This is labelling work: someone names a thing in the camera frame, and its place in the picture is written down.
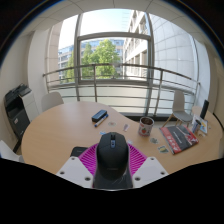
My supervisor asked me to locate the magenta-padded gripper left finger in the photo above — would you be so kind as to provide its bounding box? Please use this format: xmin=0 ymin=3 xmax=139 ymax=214
xmin=55 ymin=143 xmax=101 ymax=190

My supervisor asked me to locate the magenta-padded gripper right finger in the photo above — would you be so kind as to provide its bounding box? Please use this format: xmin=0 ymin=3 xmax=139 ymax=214
xmin=125 ymin=143 xmax=170 ymax=190

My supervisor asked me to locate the black computer mouse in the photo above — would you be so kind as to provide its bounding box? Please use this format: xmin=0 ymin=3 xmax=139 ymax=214
xmin=92 ymin=131 xmax=134 ymax=190

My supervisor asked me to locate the black mouse pad grey print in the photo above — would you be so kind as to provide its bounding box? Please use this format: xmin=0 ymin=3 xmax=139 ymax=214
xmin=69 ymin=145 xmax=89 ymax=158

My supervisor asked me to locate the red magazine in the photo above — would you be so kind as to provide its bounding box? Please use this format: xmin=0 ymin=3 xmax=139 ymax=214
xmin=159 ymin=124 xmax=200 ymax=155

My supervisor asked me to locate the blue marker pen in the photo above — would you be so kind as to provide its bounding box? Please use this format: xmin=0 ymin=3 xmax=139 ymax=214
xmin=94 ymin=114 xmax=110 ymax=128

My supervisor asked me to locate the black board eraser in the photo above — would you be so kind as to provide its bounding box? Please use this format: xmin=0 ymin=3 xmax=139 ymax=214
xmin=91 ymin=109 xmax=108 ymax=123

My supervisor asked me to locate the small colourful box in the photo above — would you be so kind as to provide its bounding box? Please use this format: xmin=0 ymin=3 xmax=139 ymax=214
xmin=192 ymin=119 xmax=202 ymax=135

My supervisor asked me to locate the white blue booklet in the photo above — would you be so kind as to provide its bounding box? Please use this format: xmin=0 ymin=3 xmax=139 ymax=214
xmin=196 ymin=114 xmax=210 ymax=136

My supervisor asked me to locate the black office printer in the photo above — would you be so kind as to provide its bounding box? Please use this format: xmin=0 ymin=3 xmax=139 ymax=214
xmin=3 ymin=83 xmax=40 ymax=142

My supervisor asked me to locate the black upright speaker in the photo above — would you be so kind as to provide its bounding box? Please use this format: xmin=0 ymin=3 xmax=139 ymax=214
xmin=199 ymin=99 xmax=210 ymax=121

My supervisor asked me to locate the metal balcony railing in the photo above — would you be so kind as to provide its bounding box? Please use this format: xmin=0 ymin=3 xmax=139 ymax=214
xmin=42 ymin=62 xmax=201 ymax=118

